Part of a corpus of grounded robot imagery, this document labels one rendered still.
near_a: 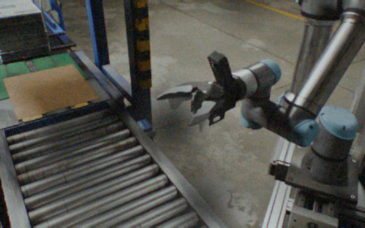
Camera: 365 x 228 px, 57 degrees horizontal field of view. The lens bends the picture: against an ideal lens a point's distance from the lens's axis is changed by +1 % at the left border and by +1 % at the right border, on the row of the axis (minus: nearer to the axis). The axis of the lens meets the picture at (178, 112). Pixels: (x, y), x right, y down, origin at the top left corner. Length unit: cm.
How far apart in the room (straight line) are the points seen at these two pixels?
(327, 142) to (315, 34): 34
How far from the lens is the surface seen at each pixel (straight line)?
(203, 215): 109
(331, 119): 114
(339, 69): 94
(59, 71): 202
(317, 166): 122
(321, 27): 109
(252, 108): 95
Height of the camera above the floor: 163
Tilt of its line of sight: 33 degrees down
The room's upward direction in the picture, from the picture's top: straight up
